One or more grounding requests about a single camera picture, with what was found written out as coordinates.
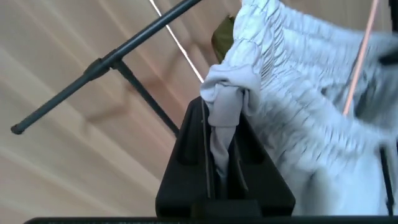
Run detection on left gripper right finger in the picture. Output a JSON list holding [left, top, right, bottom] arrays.
[[228, 111, 296, 217]]

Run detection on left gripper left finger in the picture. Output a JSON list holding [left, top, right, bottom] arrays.
[[155, 96, 216, 218]]

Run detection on pale grey shorts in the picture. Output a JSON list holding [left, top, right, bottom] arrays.
[[200, 0, 398, 217]]

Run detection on green printed sleeveless shirt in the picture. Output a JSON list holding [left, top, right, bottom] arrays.
[[211, 14, 236, 64]]

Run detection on pink clothes hanger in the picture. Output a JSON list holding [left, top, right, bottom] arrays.
[[343, 0, 381, 116]]

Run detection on black clothes rack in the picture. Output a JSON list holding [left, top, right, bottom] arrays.
[[11, 0, 203, 138]]

